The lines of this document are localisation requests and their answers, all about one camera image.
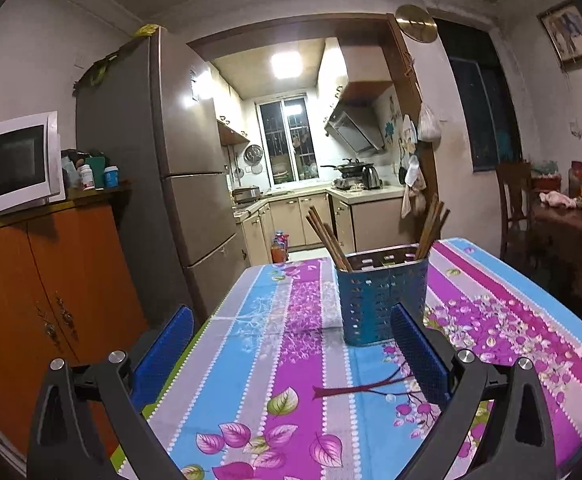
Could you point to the framed elephant picture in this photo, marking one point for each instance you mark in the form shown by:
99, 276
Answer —
563, 26

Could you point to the blue lidded jar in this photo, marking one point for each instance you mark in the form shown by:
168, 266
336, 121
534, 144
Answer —
111, 177

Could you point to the kitchen window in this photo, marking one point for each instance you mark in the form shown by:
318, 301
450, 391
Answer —
288, 139

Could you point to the white plastic bag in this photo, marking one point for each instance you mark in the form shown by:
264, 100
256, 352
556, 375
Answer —
429, 128

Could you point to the round brass wall clock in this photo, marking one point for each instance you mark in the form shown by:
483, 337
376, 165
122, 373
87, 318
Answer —
416, 23

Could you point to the orange bottle on floor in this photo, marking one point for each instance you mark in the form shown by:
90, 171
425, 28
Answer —
279, 248

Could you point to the electric kettle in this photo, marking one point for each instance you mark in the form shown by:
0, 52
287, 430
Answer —
370, 178

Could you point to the floral striped tablecloth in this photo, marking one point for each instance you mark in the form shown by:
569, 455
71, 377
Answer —
269, 389

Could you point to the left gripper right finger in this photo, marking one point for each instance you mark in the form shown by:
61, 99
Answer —
517, 442

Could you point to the blue perforated utensil holder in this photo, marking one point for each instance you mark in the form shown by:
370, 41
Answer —
378, 280

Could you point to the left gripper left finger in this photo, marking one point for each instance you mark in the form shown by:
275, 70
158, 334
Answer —
65, 442

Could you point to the wooden chair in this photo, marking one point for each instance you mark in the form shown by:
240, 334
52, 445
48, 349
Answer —
518, 237

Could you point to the white microwave oven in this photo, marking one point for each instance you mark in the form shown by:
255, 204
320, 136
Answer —
30, 162

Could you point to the ceiling light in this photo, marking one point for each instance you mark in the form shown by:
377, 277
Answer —
287, 64

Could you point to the white pill bottle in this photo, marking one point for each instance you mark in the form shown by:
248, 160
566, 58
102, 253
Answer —
86, 177

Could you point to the black wok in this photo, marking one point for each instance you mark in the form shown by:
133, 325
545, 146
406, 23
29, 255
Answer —
352, 168

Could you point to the orange wooden cabinet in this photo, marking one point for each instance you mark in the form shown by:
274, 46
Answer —
65, 292

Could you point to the range hood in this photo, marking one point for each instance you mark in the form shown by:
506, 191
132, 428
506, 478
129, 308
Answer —
357, 128

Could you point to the grey refrigerator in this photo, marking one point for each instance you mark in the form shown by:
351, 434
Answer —
148, 107

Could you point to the dark wooden dining table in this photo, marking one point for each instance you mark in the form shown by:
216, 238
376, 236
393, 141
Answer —
559, 233

